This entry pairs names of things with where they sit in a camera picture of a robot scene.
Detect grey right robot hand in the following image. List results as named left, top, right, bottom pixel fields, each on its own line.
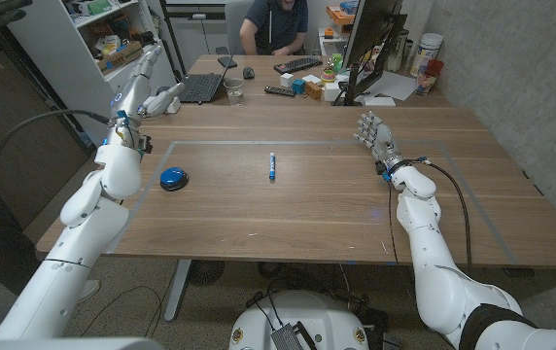
left=353, top=111, right=405, bottom=169

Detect blue push button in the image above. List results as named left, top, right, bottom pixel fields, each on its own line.
left=159, top=166, right=190, bottom=193

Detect black computer monitor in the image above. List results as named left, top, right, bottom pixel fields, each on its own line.
left=341, top=0, right=404, bottom=69
left=331, top=14, right=408, bottom=107

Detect flat white box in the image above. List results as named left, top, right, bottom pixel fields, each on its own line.
left=363, top=95, right=397, bottom=108

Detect small wooden box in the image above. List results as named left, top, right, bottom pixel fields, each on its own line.
left=305, top=81, right=324, bottom=102

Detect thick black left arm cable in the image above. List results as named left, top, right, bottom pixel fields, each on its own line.
left=0, top=108, right=115, bottom=339

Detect black keyboard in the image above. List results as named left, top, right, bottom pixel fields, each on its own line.
left=273, top=56, right=324, bottom=75

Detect grey table leg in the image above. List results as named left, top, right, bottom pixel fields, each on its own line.
left=163, top=259, right=192, bottom=323

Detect red snack cup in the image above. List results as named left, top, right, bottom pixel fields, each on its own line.
left=414, top=58, right=445, bottom=96

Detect cardboard box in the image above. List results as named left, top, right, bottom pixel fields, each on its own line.
left=95, top=40, right=145, bottom=74

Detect white cylindrical canister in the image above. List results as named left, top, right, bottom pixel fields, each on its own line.
left=409, top=32, right=445, bottom=78

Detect grey office chair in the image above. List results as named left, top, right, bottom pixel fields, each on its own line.
left=215, top=0, right=255, bottom=55

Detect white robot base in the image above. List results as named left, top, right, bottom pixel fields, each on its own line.
left=228, top=290, right=370, bottom=350

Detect white paper sheet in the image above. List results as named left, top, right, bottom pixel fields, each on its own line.
left=361, top=70, right=418, bottom=102

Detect seated person in dark shirt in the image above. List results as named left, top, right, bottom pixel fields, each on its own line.
left=238, top=0, right=310, bottom=56

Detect dark bottle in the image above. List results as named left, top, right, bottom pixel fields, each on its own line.
left=387, top=28, right=410, bottom=73

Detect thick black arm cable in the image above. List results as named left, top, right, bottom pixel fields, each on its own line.
left=0, top=108, right=115, bottom=339
left=416, top=157, right=473, bottom=274

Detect black gloved hand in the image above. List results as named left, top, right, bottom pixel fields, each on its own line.
left=0, top=0, right=34, bottom=28

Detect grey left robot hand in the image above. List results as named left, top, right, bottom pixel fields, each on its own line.
left=110, top=44, right=187, bottom=127

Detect black laptop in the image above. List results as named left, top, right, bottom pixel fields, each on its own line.
left=175, top=47, right=236, bottom=105

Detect white square box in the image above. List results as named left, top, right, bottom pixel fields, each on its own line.
left=323, top=82, right=342, bottom=103

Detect white shelf cabinet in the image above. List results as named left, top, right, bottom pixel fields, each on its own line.
left=8, top=0, right=178, bottom=151

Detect orange box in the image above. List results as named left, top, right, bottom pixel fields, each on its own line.
left=326, top=5, right=357, bottom=26

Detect clear drinking glass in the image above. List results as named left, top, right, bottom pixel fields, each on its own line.
left=223, top=77, right=246, bottom=107

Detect black remote control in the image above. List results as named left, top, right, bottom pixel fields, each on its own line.
left=263, top=85, right=297, bottom=97

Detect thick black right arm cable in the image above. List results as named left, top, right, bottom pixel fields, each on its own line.
left=416, top=157, right=473, bottom=274

